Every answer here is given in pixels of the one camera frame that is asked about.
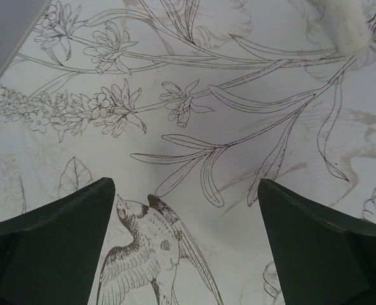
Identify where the silver white small tool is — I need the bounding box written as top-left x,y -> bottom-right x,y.
310,0 -> 371,57

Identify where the floral patterned mat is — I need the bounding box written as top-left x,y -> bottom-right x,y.
0,1 -> 376,304

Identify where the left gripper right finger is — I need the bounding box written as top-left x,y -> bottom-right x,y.
258,179 -> 376,304

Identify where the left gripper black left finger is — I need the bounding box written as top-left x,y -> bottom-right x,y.
0,178 -> 115,305

